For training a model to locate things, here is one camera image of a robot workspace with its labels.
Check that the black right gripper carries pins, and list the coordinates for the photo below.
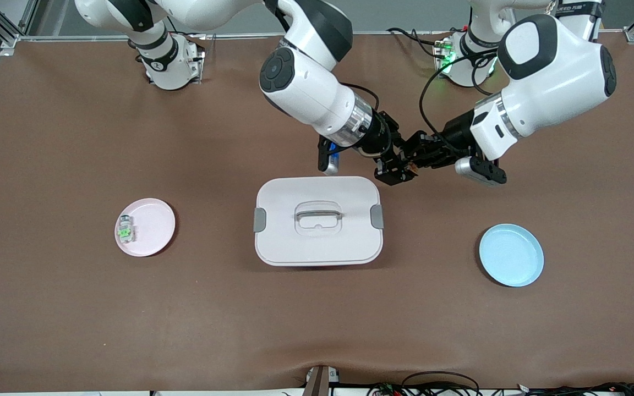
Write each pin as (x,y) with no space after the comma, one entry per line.
(378,138)

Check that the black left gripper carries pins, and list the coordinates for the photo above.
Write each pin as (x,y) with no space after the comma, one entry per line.
(456,133)

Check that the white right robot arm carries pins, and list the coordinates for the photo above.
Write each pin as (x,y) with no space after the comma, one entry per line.
(306,93)

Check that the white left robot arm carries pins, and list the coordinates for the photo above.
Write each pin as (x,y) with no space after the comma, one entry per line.
(553,71)

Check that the white lidded storage box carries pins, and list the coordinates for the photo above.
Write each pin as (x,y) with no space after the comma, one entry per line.
(317,242)

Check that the light blue round plate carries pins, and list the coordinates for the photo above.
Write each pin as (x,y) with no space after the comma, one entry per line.
(512,256)

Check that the brown table mat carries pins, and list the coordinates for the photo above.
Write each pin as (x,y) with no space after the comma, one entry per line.
(317,319)

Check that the pink round plate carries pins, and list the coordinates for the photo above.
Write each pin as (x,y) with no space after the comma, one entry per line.
(152,231)

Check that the metal mount bracket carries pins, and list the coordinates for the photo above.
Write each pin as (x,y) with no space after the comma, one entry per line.
(317,382)

